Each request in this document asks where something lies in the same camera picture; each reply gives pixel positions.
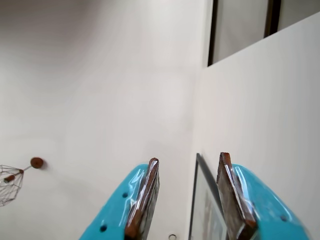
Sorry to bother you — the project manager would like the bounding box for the brown round ceiling rose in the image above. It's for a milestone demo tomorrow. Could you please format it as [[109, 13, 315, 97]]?
[[30, 156, 45, 169]]

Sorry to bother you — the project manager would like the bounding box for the dark framed wall picture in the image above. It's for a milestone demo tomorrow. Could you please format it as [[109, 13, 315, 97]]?
[[188, 152, 229, 240]]

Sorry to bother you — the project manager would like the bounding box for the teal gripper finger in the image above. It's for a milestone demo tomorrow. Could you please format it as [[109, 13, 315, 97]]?
[[78, 157, 161, 240], [216, 151, 313, 240]]

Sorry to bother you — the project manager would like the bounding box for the wire cage pendant lamp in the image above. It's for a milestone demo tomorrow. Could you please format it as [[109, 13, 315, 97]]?
[[0, 164, 25, 207]]

